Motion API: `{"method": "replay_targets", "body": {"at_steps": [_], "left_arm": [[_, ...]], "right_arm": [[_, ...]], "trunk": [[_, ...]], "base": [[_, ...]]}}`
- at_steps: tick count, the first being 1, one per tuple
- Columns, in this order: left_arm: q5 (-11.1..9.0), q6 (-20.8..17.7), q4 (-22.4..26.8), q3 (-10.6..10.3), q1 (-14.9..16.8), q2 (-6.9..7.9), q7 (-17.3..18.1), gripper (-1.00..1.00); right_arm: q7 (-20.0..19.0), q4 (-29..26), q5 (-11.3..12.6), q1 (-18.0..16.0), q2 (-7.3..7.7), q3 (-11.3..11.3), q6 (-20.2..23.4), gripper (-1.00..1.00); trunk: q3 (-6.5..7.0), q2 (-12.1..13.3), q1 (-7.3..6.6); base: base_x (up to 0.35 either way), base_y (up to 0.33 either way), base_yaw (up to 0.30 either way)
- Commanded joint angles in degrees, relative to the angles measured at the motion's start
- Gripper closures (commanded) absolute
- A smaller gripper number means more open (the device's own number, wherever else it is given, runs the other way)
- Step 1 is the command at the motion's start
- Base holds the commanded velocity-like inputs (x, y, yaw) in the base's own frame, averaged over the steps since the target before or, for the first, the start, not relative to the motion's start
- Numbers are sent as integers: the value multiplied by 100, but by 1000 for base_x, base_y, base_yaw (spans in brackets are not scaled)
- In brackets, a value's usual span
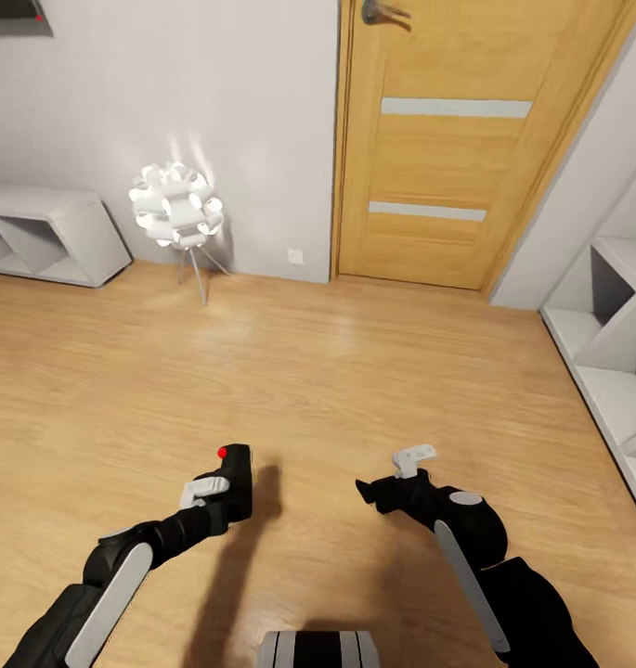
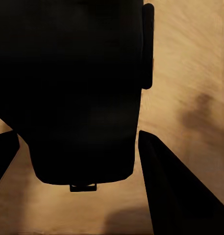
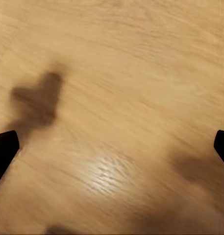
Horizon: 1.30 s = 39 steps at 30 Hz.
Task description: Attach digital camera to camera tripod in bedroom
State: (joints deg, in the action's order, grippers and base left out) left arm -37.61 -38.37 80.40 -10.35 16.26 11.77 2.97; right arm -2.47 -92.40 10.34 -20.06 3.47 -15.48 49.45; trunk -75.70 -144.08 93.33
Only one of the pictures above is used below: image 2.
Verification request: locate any digital camera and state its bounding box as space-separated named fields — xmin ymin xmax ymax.
xmin=0 ymin=0 xmax=154 ymax=192

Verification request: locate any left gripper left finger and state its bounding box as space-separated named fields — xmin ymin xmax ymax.
xmin=0 ymin=130 xmax=20 ymax=180

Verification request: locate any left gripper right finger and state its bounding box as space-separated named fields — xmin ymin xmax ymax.
xmin=138 ymin=130 xmax=224 ymax=235

